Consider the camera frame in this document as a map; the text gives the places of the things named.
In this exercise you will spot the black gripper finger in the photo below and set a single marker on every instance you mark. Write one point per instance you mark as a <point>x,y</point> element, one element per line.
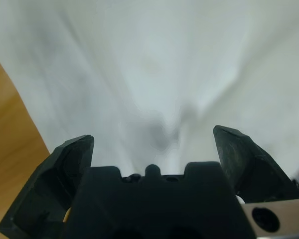
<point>44,186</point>
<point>249,169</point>

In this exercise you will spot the white T-shirt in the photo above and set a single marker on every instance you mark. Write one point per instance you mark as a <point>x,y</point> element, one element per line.
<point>149,62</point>

